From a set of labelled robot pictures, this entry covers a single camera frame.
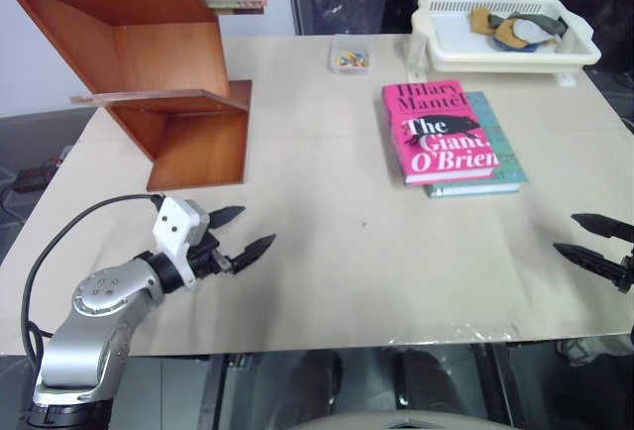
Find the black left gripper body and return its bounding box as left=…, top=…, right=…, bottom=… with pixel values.
left=186, top=232, right=235, bottom=280

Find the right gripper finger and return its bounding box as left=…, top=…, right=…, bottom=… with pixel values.
left=552, top=242, right=630, bottom=295
left=570, top=212, right=634, bottom=244

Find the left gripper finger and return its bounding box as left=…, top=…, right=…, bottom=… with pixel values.
left=209, top=205, right=247, bottom=231
left=229, top=234, right=277, bottom=275

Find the teal hardcover book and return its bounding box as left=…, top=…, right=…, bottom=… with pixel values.
left=424, top=91, right=530, bottom=199

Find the brown wooden bookshelf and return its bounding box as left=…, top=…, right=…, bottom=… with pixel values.
left=0, top=0, right=254, bottom=192

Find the pink hardcover book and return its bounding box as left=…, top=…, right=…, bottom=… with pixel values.
left=380, top=78, right=501, bottom=187

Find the clear tape strip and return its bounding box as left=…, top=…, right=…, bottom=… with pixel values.
left=388, top=321, right=517, bottom=346

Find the white plastic basket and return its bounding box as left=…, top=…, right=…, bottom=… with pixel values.
left=415, top=0, right=603, bottom=75

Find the clear box of colourful pins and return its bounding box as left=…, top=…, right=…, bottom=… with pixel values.
left=327, top=34, right=374, bottom=76

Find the pale blue cloth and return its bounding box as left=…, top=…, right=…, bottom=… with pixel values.
left=513, top=20, right=547, bottom=46

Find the large mustard yellow cloth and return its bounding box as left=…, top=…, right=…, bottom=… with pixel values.
left=493, top=18, right=530, bottom=51

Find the small mustard yellow cloth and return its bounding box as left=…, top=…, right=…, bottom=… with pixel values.
left=469, top=5, right=497, bottom=36

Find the white plastic basket stand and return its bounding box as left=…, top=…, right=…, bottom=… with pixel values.
left=405, top=8, right=579, bottom=88

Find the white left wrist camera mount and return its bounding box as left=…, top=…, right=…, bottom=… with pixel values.
left=152, top=195, right=210, bottom=290

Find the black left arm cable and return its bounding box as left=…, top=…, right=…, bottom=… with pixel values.
left=20, top=193, right=165, bottom=375

